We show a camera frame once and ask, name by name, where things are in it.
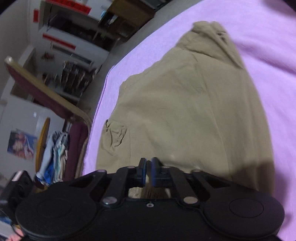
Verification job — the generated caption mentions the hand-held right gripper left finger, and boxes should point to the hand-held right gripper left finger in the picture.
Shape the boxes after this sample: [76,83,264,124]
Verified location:
[69,158,147,207]

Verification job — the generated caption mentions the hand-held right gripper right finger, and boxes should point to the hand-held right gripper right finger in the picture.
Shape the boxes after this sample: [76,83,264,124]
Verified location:
[151,157,232,207]

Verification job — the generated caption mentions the shoe rack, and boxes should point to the shoe rack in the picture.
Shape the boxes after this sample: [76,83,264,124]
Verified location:
[42,59,97,98]

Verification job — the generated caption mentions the yellow round board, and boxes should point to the yellow round board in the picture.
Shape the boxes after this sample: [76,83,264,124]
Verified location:
[35,117,51,173]

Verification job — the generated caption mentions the red door couplet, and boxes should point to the red door couplet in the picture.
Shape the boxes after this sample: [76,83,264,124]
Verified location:
[45,0,89,14]
[43,34,77,49]

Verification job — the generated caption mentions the khaki pants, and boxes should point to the khaki pants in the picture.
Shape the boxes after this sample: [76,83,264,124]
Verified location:
[96,21,275,200]

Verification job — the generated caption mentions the stack of folded clothes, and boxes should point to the stack of folded clothes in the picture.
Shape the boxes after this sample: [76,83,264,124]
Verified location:
[35,130,71,186]

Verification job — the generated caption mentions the maroon chair with gold frame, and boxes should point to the maroon chair with gold frame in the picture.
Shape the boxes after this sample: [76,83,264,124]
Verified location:
[4,56,93,182]

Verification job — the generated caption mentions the wall poster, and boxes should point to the wall poster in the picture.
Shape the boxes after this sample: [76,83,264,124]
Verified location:
[7,129,38,160]

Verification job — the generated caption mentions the purple towel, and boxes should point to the purple towel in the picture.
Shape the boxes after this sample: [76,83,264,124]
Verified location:
[82,0,296,241]

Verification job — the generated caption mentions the wooden cabinet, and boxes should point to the wooden cabinet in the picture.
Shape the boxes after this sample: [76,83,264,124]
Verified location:
[98,0,155,44]

